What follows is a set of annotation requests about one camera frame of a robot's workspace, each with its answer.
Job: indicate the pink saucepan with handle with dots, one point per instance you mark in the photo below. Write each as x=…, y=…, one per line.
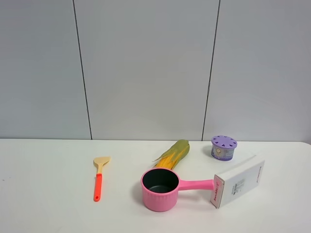
x=160, y=188

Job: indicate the purple lidded air freshener can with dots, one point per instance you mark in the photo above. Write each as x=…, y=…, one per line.
x=223, y=147

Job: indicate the wooden spatula with orange handle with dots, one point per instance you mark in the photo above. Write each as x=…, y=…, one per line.
x=99, y=163

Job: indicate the yellow corn cob with husk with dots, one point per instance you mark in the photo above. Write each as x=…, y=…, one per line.
x=178, y=151

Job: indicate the white rectangular box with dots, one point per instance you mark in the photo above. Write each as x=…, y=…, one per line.
x=236, y=181

